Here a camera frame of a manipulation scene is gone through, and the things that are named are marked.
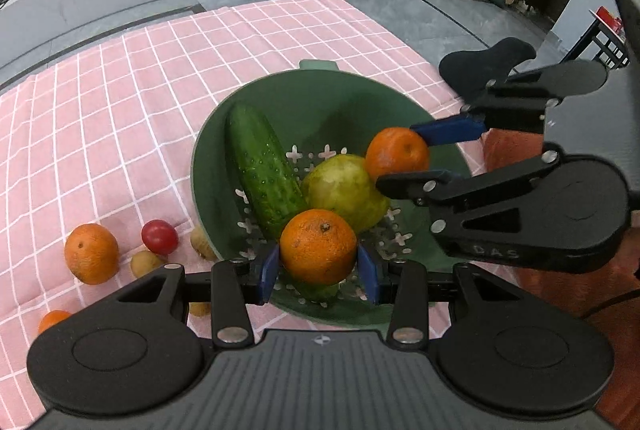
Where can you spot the large orange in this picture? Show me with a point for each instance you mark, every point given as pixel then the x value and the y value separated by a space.
pixel 395 155
pixel 317 245
pixel 91 255

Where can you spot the brown longan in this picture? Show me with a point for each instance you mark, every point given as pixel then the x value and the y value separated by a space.
pixel 145 263
pixel 200 308
pixel 202 242

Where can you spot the green yellow pear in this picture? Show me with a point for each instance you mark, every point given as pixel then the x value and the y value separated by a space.
pixel 340 190

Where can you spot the red cherry tomato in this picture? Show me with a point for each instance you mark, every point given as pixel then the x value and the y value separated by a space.
pixel 159 237

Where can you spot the green cucumber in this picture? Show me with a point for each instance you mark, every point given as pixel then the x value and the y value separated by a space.
pixel 260 165

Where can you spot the small green lime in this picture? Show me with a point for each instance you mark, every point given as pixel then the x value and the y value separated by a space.
pixel 310 292

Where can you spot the person's right leg red trousers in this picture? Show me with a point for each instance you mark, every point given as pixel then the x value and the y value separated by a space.
pixel 510 150

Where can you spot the black metal rack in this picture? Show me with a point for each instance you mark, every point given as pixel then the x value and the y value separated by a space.
pixel 607 37

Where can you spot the person's black-socked foot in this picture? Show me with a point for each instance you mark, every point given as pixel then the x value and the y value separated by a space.
pixel 487 60

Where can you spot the green colander bowl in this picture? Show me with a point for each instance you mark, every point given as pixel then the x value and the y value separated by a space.
pixel 350 110

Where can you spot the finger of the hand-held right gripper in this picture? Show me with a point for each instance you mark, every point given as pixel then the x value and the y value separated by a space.
pixel 450 190
pixel 445 131

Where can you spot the small orange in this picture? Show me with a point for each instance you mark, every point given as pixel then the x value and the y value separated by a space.
pixel 52 320

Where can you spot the pink checkered tablecloth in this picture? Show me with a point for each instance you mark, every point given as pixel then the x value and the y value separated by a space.
pixel 150 85

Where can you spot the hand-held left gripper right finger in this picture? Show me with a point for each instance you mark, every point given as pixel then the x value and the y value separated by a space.
pixel 367 275

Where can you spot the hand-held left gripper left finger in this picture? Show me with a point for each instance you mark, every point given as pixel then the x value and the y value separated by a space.
pixel 268 272

